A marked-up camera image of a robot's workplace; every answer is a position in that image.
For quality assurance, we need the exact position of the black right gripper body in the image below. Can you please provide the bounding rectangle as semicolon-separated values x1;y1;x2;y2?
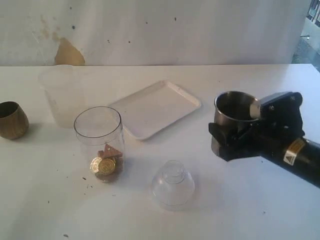
224;91;305;162

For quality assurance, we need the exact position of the stainless steel cup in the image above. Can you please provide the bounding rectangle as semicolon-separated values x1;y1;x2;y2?
211;91;257;161

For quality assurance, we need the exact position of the clear domed shaker lid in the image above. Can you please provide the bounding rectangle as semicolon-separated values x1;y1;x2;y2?
151;160;195;211

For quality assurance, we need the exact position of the clear plastic shaker body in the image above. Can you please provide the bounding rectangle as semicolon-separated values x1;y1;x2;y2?
73;106;125;176

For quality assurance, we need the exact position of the brown wooden cup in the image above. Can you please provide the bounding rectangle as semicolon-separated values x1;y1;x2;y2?
0;101;29;140

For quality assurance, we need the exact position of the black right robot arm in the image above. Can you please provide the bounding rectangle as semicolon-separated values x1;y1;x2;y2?
208;91;320;187

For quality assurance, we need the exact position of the white rectangular tray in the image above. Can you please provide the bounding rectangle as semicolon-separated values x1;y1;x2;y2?
110;80;202;140

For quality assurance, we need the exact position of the translucent plastic measuring cup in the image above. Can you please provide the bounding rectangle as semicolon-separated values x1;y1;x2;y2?
38;64;86;129

